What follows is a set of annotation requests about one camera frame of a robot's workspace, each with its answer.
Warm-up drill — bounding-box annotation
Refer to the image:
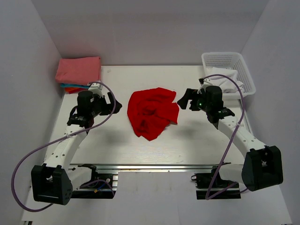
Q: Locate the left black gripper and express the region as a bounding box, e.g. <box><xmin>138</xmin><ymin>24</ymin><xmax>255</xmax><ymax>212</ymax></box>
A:
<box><xmin>90</xmin><ymin>92</ymin><xmax>122</xmax><ymax>117</ymax></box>

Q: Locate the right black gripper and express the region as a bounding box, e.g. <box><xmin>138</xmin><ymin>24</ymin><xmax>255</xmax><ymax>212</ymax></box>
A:
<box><xmin>177</xmin><ymin>89</ymin><xmax>211</xmax><ymax>113</ymax></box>

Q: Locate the red t shirt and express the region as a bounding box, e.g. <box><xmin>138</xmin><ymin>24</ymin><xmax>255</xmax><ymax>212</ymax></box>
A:
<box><xmin>127</xmin><ymin>87</ymin><xmax>180</xmax><ymax>141</ymax></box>

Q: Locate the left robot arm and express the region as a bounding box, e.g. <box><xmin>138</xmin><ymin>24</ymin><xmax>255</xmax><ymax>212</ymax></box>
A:
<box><xmin>31</xmin><ymin>90</ymin><xmax>122</xmax><ymax>205</ymax></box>

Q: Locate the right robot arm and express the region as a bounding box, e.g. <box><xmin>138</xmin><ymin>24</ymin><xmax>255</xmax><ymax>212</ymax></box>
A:
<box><xmin>177</xmin><ymin>86</ymin><xmax>283</xmax><ymax>192</ymax></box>

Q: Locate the pink folded t shirt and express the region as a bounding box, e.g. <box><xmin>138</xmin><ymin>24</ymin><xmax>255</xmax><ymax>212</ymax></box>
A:
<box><xmin>55</xmin><ymin>56</ymin><xmax>101</xmax><ymax>86</ymax></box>

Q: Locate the orange folded t shirt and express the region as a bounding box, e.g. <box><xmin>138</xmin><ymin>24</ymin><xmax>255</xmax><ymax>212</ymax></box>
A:
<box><xmin>64</xmin><ymin>87</ymin><xmax>88</xmax><ymax>94</ymax></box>

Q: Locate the white crumpled t shirt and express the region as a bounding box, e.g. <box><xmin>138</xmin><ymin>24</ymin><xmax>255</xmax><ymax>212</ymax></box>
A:
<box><xmin>208</xmin><ymin>67</ymin><xmax>244</xmax><ymax>93</ymax></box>

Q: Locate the teal folded t shirt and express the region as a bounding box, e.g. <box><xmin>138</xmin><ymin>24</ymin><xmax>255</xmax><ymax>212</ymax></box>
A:
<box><xmin>60</xmin><ymin>83</ymin><xmax>90</xmax><ymax>89</ymax></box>

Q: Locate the white plastic basket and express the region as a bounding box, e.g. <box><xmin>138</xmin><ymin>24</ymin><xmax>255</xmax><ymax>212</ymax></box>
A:
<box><xmin>202</xmin><ymin>52</ymin><xmax>256</xmax><ymax>100</ymax></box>

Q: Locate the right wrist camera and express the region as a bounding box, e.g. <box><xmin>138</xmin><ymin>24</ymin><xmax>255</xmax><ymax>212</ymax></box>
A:
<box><xmin>198</xmin><ymin>78</ymin><xmax>213</xmax><ymax>92</ymax></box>

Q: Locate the aluminium rail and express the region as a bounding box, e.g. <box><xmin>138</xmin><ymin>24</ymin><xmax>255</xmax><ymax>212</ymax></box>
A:
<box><xmin>42</xmin><ymin>164</ymin><xmax>264</xmax><ymax>173</ymax></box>

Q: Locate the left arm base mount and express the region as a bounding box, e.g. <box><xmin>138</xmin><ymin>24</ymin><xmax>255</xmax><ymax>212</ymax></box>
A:
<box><xmin>67</xmin><ymin>164</ymin><xmax>118</xmax><ymax>199</ymax></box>

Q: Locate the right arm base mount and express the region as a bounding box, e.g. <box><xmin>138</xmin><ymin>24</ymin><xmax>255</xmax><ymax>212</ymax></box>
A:
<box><xmin>191</xmin><ymin>165</ymin><xmax>241</xmax><ymax>200</ymax></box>

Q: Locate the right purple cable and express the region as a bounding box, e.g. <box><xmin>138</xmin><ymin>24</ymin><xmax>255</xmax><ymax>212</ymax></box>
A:
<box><xmin>200</xmin><ymin>74</ymin><xmax>251</xmax><ymax>200</ymax></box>

